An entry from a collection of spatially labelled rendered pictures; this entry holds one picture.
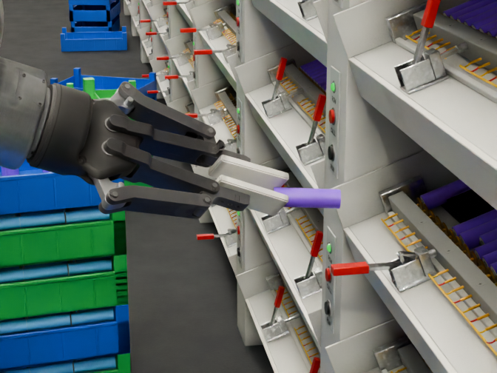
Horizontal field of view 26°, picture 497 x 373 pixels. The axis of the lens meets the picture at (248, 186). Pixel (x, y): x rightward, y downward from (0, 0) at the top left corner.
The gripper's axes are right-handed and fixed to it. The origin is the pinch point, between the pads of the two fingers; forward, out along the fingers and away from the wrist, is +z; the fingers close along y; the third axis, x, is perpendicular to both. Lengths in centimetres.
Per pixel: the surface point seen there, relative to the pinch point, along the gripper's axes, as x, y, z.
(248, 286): 83, 39, 40
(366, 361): 24.0, -2.1, 27.5
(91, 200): 52, 28, 0
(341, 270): 1.9, -5.2, 11.0
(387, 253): 5.9, 1.0, 19.0
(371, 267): 0.9, -4.6, 13.7
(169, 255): 126, 67, 40
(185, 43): 155, 158, 51
